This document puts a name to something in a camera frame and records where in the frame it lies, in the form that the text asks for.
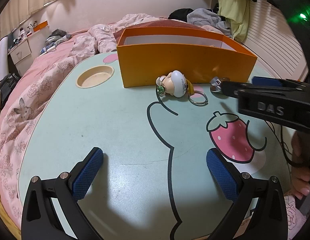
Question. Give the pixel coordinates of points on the light green hanging garment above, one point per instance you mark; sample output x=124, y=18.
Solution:
x=236, y=13

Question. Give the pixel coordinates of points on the small silver metal item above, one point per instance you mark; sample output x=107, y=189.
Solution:
x=215, y=84

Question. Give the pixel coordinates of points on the grey clothes pile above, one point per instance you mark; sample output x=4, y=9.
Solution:
x=202, y=17

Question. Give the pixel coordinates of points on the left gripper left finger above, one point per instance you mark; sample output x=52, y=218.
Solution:
x=40, y=219

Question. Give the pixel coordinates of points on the pink floral quilt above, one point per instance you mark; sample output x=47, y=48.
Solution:
x=33, y=91

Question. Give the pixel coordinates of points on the orange cardboard box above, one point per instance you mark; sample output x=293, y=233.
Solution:
x=147, y=53

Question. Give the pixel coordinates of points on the black clothes on bed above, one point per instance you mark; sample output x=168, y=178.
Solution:
x=180, y=14

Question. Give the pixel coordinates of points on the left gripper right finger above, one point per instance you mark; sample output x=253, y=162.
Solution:
x=258, y=209

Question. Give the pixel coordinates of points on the white figurine keychain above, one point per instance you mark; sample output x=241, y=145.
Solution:
x=177, y=85

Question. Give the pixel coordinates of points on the white bedside drawer cabinet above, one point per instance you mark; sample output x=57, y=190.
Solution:
x=21, y=52

